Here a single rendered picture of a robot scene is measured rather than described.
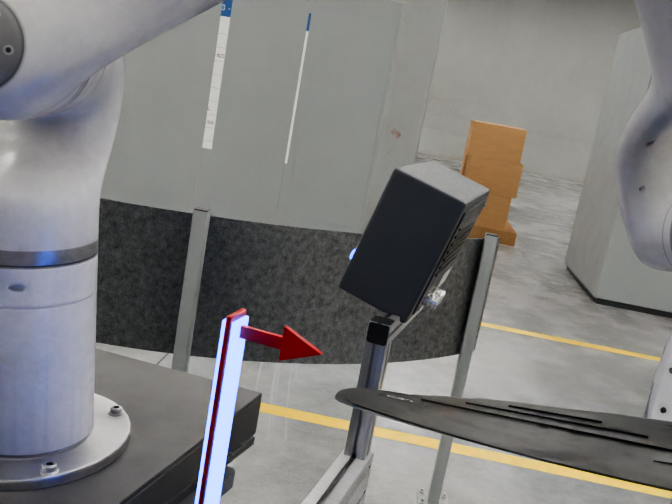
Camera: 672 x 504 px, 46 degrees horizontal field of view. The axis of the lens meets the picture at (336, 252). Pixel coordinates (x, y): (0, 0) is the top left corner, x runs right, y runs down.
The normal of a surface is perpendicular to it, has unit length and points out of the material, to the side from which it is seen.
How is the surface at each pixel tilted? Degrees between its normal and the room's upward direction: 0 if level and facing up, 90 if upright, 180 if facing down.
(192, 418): 5
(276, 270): 90
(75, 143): 46
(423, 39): 90
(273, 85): 90
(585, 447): 5
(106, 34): 92
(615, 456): 3
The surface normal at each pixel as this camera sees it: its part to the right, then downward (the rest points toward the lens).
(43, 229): 0.57, 0.18
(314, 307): 0.33, 0.26
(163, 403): 0.10, -0.97
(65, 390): 0.79, 0.22
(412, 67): -0.11, 0.19
